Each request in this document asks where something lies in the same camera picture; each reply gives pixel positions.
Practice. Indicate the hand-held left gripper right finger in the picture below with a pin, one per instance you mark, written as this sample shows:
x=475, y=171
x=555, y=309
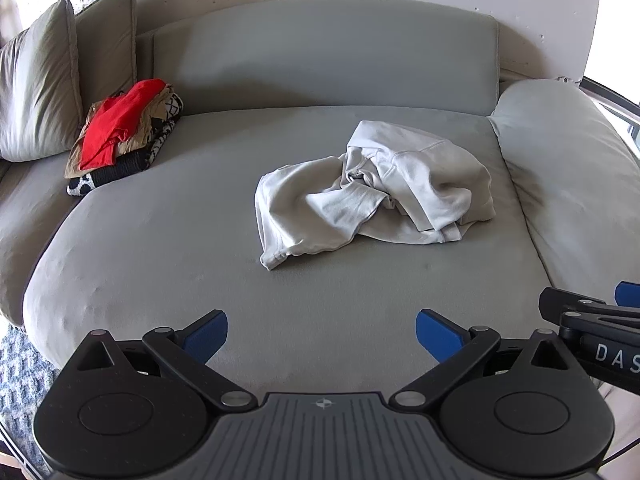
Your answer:
x=434, y=334

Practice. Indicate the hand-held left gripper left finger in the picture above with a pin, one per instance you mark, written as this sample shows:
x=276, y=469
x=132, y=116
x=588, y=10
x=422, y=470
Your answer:
x=206, y=336

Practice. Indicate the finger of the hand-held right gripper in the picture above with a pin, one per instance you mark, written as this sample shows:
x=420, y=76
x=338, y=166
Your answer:
x=575, y=308
x=629, y=294

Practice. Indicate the white sweatshirt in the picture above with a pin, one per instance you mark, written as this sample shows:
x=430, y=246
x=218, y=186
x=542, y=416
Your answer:
x=370, y=195

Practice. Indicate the grey sofa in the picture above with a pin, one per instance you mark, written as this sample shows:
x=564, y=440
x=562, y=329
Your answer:
x=150, y=260

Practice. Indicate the large grey cushion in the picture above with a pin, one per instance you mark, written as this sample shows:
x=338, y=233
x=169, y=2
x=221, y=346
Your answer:
x=565, y=170

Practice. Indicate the blue white patterned rug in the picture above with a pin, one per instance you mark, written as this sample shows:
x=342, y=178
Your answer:
x=22, y=375

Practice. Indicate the black white patterned garment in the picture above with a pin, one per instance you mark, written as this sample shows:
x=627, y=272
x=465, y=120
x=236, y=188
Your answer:
x=160, y=142

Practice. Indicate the beige garment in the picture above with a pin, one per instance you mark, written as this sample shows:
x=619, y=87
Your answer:
x=140, y=130

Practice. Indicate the red garment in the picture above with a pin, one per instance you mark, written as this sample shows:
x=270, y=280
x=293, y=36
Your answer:
x=112, y=125

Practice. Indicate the window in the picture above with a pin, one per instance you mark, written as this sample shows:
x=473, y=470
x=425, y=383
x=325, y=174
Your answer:
x=612, y=45

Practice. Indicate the grey sofa back cushion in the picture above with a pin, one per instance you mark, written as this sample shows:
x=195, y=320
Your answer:
x=325, y=55

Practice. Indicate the grey throw pillow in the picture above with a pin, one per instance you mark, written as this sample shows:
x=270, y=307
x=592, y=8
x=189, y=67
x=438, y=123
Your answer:
x=107, y=45
x=37, y=85

